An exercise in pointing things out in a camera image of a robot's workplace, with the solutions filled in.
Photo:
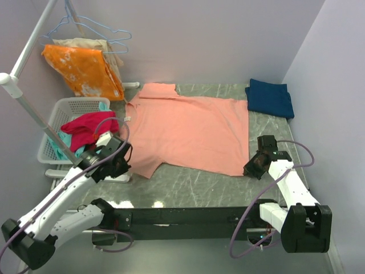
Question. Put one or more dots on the teal t shirt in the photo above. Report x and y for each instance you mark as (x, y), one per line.
(64, 142)

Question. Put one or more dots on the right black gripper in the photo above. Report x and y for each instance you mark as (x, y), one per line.
(248, 169)

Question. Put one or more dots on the blue wire hanger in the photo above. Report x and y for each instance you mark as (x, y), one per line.
(46, 39)
(100, 30)

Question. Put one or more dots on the white laundry basket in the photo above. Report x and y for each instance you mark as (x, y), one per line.
(46, 154)

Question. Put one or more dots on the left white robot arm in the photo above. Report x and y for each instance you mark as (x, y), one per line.
(35, 237)

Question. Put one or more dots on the white clothes rack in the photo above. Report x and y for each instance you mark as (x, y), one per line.
(41, 85)

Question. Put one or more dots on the beige cloth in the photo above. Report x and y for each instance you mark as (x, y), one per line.
(96, 44)

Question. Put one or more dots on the salmon pink t shirt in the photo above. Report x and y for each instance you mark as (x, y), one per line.
(198, 132)

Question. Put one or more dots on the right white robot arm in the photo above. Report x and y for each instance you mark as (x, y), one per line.
(305, 224)

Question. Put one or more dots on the wooden stick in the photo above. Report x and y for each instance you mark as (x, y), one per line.
(75, 18)

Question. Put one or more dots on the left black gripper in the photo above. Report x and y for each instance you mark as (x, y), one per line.
(124, 168)

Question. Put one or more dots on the folded blue t shirt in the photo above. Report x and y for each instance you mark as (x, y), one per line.
(270, 99)

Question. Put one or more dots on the magenta t shirt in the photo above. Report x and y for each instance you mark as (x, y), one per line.
(84, 130)

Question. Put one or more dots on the black base beam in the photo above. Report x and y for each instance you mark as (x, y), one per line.
(175, 223)

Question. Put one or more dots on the aluminium rail frame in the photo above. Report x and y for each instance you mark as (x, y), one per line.
(250, 221)

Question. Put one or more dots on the orange white cloth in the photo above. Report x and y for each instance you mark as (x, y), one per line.
(85, 71)

